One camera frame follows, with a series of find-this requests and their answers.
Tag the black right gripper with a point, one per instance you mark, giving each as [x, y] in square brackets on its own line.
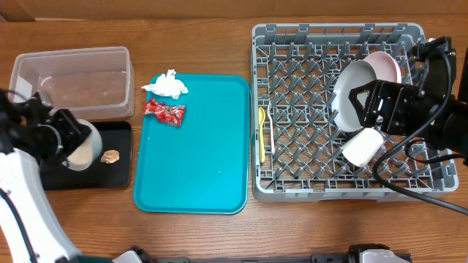
[398, 95]

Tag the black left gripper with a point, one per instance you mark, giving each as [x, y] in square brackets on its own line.
[75, 131]

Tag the bowl of rice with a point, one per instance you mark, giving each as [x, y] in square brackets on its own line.
[87, 152]

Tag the grey plate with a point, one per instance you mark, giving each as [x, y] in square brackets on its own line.
[356, 74]

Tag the brown food scrap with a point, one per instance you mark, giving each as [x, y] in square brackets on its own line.
[110, 157]

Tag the pink plate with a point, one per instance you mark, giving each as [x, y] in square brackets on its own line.
[385, 66]

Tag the white paper cup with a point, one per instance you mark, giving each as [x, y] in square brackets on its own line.
[362, 147]

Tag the white plastic spoon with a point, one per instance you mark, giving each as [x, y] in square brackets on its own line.
[273, 150]

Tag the red candy wrapper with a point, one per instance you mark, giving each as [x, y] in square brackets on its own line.
[170, 115]

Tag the yellow plastic spoon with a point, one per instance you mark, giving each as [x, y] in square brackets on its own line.
[261, 116]

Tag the white tissue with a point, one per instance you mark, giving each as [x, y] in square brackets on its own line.
[167, 85]

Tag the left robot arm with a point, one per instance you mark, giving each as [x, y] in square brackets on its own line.
[30, 227]

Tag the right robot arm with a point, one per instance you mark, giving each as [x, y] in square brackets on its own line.
[447, 127]

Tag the grey dishwasher rack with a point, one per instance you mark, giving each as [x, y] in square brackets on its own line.
[295, 67]

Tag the black tray bin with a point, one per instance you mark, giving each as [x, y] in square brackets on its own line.
[116, 135]

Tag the clear plastic bin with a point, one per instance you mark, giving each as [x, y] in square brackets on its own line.
[93, 83]

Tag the teal plastic tray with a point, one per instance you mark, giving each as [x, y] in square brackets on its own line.
[202, 166]

